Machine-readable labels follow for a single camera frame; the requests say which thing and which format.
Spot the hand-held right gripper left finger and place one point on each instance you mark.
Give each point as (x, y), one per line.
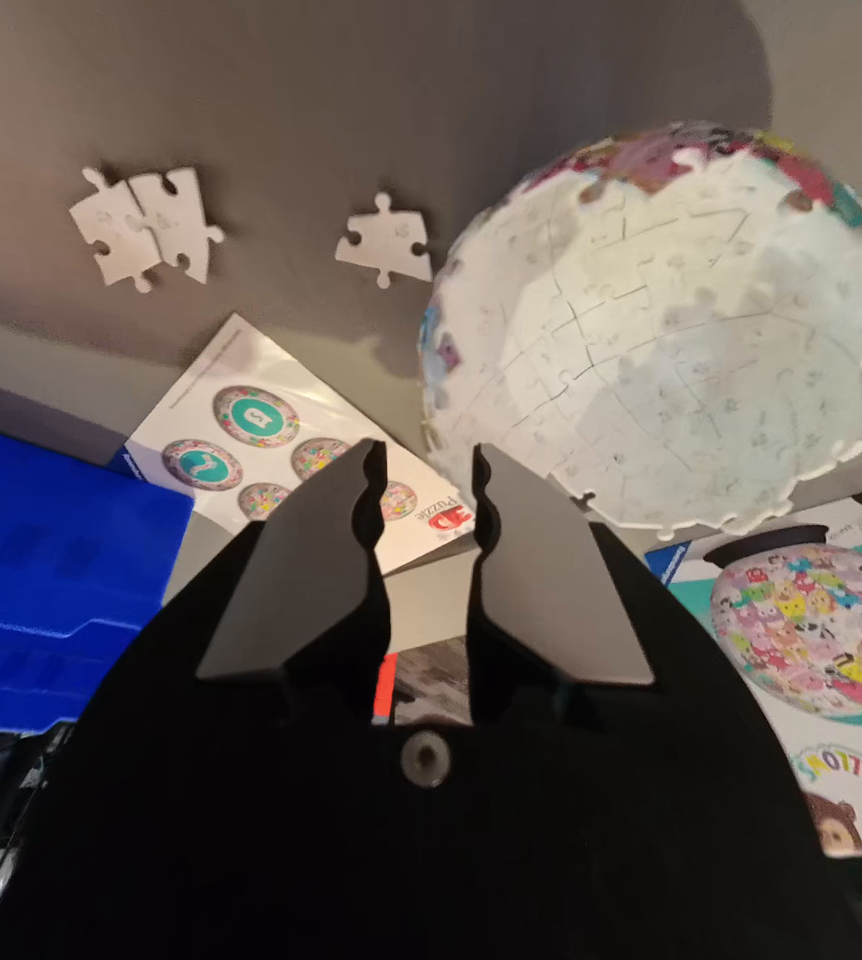
(289, 600)

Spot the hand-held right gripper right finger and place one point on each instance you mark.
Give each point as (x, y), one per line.
(558, 600)

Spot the colourful puzzle ball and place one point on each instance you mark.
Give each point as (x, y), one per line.
(656, 330)

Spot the white puzzle piece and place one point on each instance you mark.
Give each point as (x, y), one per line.
(113, 233)
(176, 222)
(386, 243)

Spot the puzzle instruction leaflet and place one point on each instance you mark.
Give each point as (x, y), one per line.
(251, 435)

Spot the teal puzzle box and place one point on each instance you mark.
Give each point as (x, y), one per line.
(791, 675)

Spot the orange plastic object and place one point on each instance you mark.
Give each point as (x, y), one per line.
(385, 690)

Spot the blue plastic bin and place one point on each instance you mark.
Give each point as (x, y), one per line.
(56, 585)

